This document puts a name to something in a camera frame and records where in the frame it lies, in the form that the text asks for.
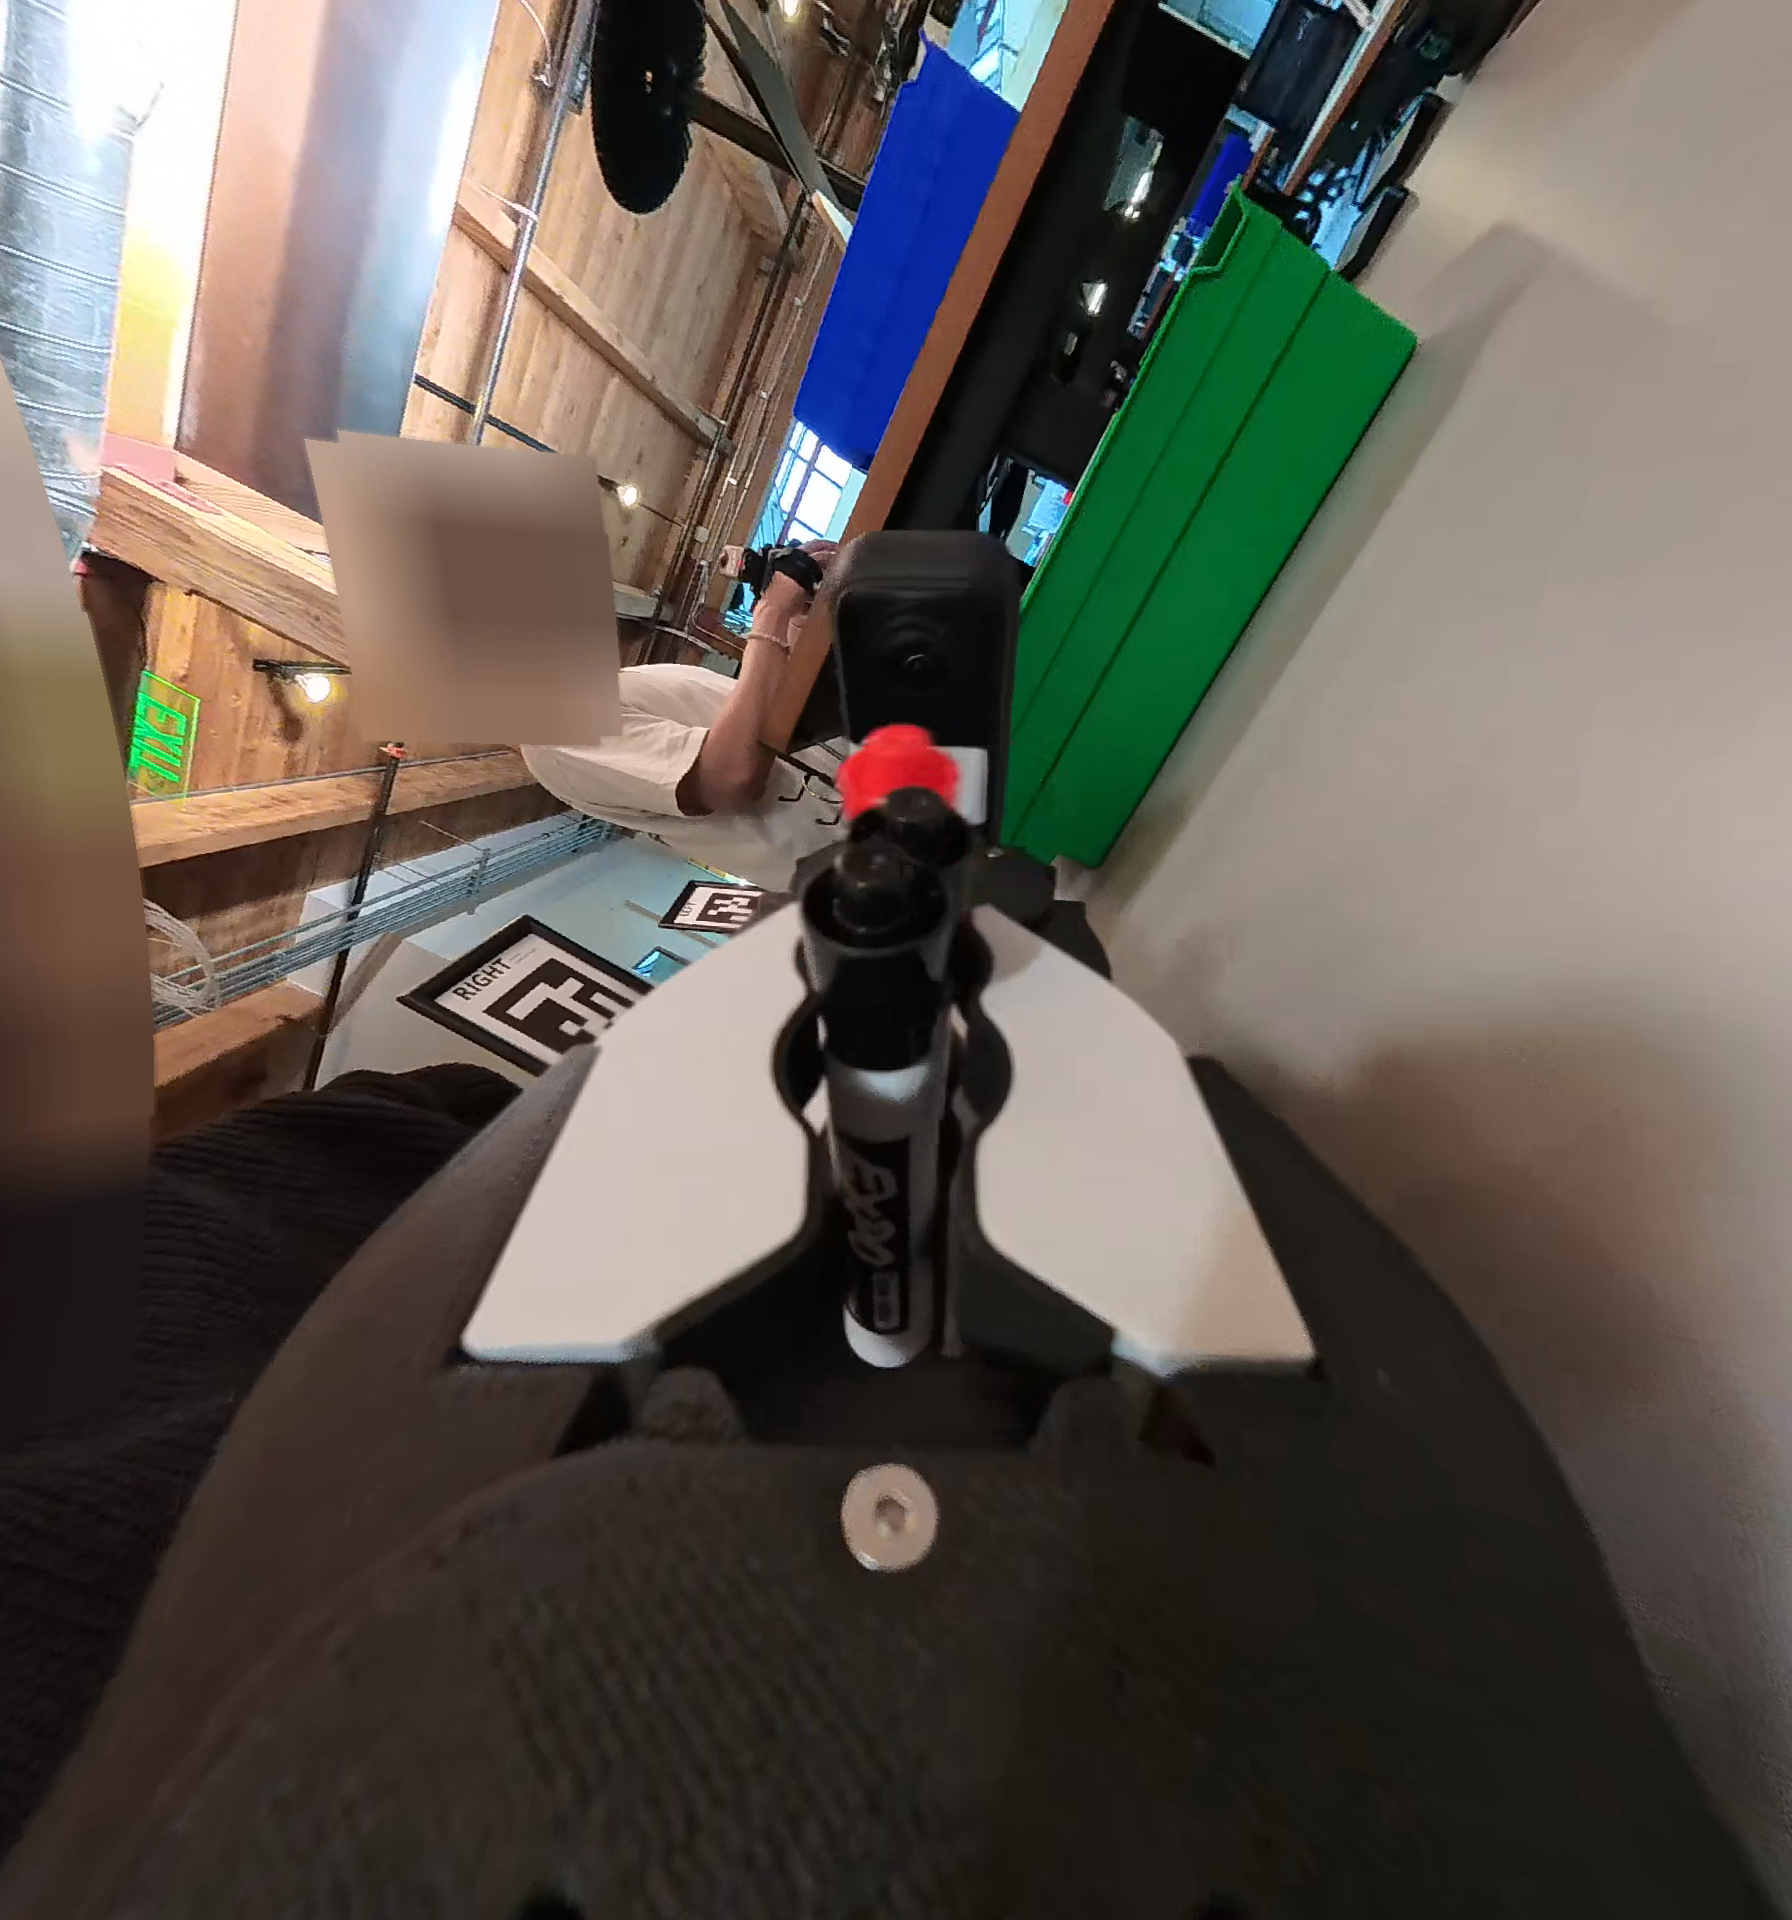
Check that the bracket wall lamp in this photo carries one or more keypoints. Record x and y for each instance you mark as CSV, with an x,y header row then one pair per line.
x,y
311,687

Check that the red dry-erase marker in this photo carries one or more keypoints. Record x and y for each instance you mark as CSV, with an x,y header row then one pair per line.
x,y
896,764

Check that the grey steel column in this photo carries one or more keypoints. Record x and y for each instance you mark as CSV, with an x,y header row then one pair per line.
x,y
326,226

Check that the large silver ventilation duct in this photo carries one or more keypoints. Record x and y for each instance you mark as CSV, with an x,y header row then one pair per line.
x,y
42,226

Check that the green plastic bin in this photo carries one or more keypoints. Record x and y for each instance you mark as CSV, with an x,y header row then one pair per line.
x,y
1197,525

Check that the wooden beam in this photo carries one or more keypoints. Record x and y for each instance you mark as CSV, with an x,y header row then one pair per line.
x,y
207,555

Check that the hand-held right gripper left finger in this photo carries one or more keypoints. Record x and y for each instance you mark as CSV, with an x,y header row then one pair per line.
x,y
640,1186

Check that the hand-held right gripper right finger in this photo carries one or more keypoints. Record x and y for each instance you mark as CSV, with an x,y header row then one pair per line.
x,y
1107,1186

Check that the green exit sign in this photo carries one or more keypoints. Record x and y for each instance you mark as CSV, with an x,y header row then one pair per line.
x,y
162,735

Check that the large black-white tag card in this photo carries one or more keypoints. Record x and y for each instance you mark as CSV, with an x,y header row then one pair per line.
x,y
552,997

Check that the black dry-erase marker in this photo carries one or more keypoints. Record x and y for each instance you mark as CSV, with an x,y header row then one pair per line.
x,y
920,822
874,1081

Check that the black round fan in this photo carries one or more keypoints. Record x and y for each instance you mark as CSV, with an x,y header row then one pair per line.
x,y
648,90

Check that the small black-white tag card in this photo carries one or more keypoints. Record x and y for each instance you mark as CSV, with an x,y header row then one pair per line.
x,y
717,906

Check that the person's black sweater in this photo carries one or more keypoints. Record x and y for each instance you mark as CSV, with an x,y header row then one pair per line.
x,y
236,1200

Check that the metal conduit pipe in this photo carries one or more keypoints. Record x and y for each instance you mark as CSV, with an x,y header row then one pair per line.
x,y
514,226

